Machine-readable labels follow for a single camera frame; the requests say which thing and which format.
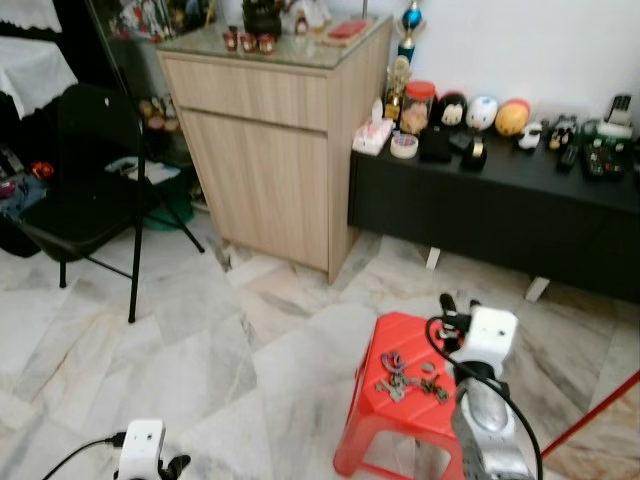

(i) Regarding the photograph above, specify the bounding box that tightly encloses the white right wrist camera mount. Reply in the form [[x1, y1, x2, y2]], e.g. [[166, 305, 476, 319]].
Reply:
[[458, 307, 519, 381]]

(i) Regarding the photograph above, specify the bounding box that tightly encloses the black tape dispenser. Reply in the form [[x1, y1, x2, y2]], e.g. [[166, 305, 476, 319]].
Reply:
[[460, 135, 489, 171]]

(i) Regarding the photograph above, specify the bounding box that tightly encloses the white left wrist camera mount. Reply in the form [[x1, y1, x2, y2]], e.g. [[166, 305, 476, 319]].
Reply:
[[117, 420, 165, 480]]

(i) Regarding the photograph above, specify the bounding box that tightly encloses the flat red box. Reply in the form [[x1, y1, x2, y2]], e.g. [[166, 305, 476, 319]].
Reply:
[[325, 18, 371, 46]]

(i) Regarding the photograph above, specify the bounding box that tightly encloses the orange marble board red edge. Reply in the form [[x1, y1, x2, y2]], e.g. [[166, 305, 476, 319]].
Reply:
[[540, 370, 640, 480]]

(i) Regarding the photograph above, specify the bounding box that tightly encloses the white figurine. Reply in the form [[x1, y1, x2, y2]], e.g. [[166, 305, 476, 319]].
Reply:
[[292, 0, 333, 33]]

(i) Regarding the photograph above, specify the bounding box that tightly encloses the blue and gold trophy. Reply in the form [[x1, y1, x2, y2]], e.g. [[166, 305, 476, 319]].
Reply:
[[398, 0, 426, 63]]

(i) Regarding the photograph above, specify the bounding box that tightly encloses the black round plush toy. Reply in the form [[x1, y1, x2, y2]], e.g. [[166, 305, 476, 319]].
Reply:
[[436, 92, 469, 129]]

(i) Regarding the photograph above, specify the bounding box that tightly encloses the black remote control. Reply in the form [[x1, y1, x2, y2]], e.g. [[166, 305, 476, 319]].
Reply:
[[556, 145, 579, 173]]

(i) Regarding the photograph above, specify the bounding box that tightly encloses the light wooden cabinet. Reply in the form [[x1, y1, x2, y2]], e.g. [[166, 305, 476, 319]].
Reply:
[[157, 15, 393, 283]]

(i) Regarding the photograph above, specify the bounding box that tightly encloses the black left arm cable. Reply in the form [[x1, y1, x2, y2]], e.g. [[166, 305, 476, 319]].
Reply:
[[40, 432, 126, 480]]

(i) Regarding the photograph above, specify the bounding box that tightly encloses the red plastic stool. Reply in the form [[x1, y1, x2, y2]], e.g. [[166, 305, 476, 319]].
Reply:
[[333, 312, 501, 480]]

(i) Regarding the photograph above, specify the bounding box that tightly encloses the black pot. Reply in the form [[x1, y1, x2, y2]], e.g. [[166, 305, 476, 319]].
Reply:
[[242, 0, 284, 39]]

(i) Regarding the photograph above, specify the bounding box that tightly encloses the cordless phone on base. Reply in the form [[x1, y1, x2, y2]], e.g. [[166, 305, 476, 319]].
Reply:
[[598, 93, 636, 139]]

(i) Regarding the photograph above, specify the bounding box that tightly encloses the white lace tablecloth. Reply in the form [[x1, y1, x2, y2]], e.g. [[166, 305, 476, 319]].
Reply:
[[0, 37, 79, 121]]

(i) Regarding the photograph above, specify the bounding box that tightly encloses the yellow round plush toy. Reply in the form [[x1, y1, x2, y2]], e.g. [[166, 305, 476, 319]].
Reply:
[[495, 98, 532, 137]]

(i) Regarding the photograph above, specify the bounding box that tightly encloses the pink tissue box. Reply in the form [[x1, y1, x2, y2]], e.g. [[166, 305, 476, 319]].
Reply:
[[352, 100, 394, 157]]

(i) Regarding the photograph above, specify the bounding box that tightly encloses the green plastic basin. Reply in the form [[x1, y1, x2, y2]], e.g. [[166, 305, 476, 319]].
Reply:
[[140, 170, 201, 233]]

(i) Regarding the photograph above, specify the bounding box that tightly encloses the small gold trophy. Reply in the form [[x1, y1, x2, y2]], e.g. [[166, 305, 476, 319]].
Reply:
[[386, 57, 413, 121]]

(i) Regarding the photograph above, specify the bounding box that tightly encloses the black folding chair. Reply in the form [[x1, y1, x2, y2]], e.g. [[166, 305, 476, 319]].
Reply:
[[15, 85, 206, 323]]

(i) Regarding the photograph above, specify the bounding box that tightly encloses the black low bench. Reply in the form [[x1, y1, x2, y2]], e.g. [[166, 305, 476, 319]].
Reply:
[[348, 130, 640, 304]]

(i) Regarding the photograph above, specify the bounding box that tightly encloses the black pouch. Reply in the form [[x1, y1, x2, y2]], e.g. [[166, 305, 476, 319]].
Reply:
[[418, 125, 453, 164]]

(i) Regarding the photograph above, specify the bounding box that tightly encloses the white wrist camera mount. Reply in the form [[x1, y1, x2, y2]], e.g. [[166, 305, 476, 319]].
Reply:
[[458, 307, 519, 381], [117, 420, 165, 480]]

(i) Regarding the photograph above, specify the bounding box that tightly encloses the white round plush toy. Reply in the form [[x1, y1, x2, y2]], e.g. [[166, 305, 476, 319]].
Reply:
[[466, 96, 499, 131]]

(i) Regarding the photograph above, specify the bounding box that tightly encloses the clear jar red lid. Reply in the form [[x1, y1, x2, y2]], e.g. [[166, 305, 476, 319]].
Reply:
[[400, 80, 438, 136]]

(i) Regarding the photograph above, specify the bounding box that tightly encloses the white tape roll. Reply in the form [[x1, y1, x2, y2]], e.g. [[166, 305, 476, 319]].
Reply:
[[390, 135, 419, 160]]

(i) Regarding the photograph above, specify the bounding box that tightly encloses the bunch of metal keys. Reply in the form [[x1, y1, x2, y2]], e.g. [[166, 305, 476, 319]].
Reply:
[[374, 350, 453, 404]]

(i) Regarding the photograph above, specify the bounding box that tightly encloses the green electronic board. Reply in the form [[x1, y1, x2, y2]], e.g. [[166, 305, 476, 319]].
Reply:
[[583, 135, 626, 181]]

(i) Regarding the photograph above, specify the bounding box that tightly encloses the small black toy figure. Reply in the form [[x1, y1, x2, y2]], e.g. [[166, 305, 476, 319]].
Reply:
[[548, 114, 579, 151]]

